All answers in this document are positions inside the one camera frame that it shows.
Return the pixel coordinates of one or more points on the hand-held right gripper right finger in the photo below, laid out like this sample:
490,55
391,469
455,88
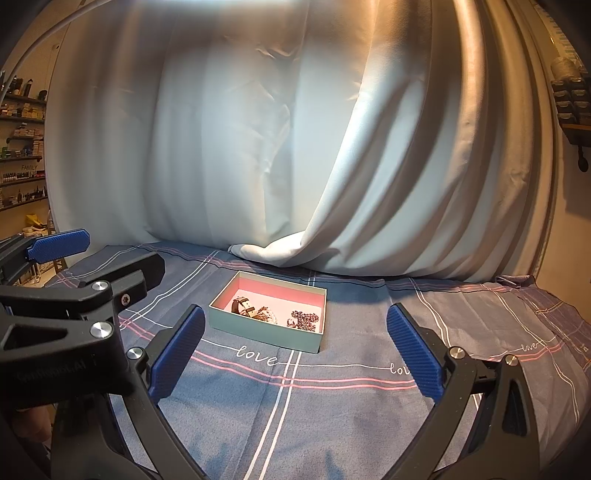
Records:
413,350

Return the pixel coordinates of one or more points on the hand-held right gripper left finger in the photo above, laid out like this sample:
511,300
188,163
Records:
178,350

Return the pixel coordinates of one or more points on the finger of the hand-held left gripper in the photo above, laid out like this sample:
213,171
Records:
57,244
134,277

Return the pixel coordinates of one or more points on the jewelry box with pink inside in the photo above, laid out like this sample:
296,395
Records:
258,330

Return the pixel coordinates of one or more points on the person's left hand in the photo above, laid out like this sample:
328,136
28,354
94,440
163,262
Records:
30,424

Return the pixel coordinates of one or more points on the grey plaid bedsheet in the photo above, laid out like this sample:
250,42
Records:
332,406

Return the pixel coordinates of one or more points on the white curtain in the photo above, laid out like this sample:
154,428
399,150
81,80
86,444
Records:
258,138

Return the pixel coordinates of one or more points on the hanging black spoon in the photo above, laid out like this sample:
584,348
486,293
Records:
583,162

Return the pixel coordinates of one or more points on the wooden shelf with dark jars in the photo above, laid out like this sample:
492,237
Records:
572,101

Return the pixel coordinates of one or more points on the wall shelving with small bottles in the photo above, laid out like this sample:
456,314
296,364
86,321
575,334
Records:
21,138

